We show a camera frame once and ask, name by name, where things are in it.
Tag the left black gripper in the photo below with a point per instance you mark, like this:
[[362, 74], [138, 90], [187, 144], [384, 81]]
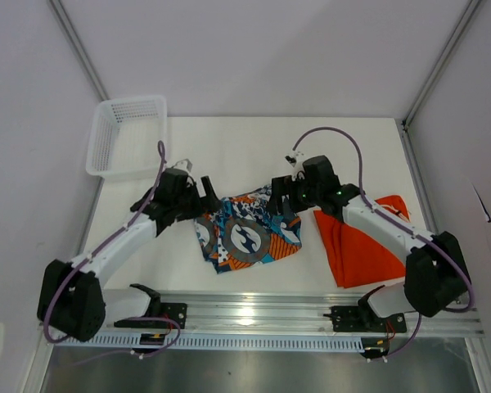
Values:
[[209, 200]]

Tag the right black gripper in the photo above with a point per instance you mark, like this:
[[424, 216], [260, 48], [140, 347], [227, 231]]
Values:
[[282, 187]]

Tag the colourful patterned shorts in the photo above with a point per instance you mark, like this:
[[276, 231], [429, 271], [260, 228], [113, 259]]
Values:
[[243, 233]]

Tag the orange shorts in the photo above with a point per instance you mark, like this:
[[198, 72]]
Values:
[[354, 258]]

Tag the white plastic basket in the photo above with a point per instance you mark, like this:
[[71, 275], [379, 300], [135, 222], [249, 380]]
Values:
[[124, 138]]

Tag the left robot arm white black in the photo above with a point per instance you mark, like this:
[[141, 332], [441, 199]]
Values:
[[71, 298]]

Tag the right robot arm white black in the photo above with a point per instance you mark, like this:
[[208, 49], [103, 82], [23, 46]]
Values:
[[435, 272]]

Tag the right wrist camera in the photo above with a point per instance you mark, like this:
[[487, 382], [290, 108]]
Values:
[[295, 158]]

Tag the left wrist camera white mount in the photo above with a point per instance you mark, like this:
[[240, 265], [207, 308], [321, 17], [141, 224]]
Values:
[[184, 165]]

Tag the aluminium rail beam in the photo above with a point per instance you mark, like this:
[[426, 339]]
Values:
[[253, 313]]

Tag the left aluminium side rail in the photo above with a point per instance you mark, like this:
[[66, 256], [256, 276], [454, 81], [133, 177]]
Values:
[[83, 211]]

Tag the aluminium side rail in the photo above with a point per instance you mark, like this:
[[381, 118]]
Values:
[[83, 211], [419, 183]]

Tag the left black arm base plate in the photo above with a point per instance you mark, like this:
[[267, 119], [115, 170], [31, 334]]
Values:
[[176, 312]]

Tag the right aluminium side rail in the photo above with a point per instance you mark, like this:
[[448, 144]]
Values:
[[419, 183]]

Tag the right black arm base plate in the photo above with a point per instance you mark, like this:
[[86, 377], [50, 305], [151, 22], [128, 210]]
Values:
[[357, 319]]

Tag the slotted white cable duct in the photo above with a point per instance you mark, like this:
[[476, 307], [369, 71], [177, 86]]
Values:
[[202, 341]]

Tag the right aluminium frame post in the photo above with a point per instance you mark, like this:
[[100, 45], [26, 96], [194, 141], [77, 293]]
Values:
[[457, 34]]

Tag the aluminium frame post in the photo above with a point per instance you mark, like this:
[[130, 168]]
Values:
[[457, 34], [76, 45]]

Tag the left aluminium frame post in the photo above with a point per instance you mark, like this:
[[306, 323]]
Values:
[[76, 45]]

